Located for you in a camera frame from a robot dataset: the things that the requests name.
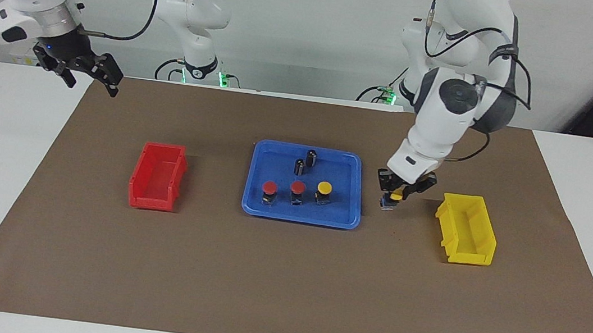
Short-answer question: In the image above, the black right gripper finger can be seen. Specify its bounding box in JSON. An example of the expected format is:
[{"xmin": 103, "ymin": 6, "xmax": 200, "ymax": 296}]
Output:
[
  {"xmin": 84, "ymin": 51, "xmax": 127, "ymax": 100},
  {"xmin": 34, "ymin": 53, "xmax": 82, "ymax": 90}
]

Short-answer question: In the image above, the red plastic storage bin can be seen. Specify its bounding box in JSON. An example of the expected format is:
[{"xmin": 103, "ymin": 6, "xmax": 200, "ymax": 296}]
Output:
[{"xmin": 126, "ymin": 139, "xmax": 190, "ymax": 214}]

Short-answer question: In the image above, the red push button switch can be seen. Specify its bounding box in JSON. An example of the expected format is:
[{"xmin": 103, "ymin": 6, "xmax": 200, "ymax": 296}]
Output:
[
  {"xmin": 260, "ymin": 180, "xmax": 279, "ymax": 207},
  {"xmin": 289, "ymin": 181, "xmax": 307, "ymax": 207}
]

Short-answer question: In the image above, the yellow plastic storage bin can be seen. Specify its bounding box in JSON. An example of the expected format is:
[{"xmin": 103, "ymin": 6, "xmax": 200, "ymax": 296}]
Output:
[{"xmin": 429, "ymin": 191, "xmax": 503, "ymax": 269}]

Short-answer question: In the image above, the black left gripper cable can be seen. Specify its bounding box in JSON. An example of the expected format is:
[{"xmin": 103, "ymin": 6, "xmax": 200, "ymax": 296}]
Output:
[{"xmin": 410, "ymin": 0, "xmax": 545, "ymax": 172}]

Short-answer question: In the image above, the brown paper table mat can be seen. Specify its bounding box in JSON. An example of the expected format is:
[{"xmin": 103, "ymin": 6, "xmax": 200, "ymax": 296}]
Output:
[{"xmin": 0, "ymin": 61, "xmax": 593, "ymax": 333}]

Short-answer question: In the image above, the blue plastic tray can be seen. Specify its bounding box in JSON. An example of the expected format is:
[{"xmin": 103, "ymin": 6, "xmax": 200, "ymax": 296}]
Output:
[{"xmin": 240, "ymin": 138, "xmax": 370, "ymax": 232}]

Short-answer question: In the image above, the small white box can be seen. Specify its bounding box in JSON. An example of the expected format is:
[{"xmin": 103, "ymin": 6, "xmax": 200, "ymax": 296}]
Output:
[{"xmin": 10, "ymin": 46, "xmax": 43, "ymax": 67}]

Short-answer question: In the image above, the yellow push button switch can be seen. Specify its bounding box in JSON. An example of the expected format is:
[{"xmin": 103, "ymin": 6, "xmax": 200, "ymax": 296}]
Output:
[
  {"xmin": 314, "ymin": 180, "xmax": 335, "ymax": 207},
  {"xmin": 380, "ymin": 188, "xmax": 406, "ymax": 213}
]

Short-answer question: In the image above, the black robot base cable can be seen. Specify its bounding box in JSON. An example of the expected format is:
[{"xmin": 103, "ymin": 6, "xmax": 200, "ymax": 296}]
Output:
[
  {"xmin": 153, "ymin": 54, "xmax": 189, "ymax": 84},
  {"xmin": 355, "ymin": 60, "xmax": 407, "ymax": 107}
]

